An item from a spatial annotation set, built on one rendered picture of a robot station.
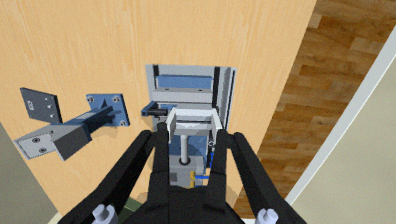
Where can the grey slotted metal block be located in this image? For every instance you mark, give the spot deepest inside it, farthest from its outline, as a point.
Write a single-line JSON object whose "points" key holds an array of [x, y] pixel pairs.
{"points": [[193, 116]]}

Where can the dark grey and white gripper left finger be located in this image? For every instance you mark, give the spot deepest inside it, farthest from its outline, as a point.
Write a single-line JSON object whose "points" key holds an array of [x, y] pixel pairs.
{"points": [[104, 204]]}

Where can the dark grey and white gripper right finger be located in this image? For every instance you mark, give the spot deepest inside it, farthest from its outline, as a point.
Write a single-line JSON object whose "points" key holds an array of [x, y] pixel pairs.
{"points": [[267, 205]]}

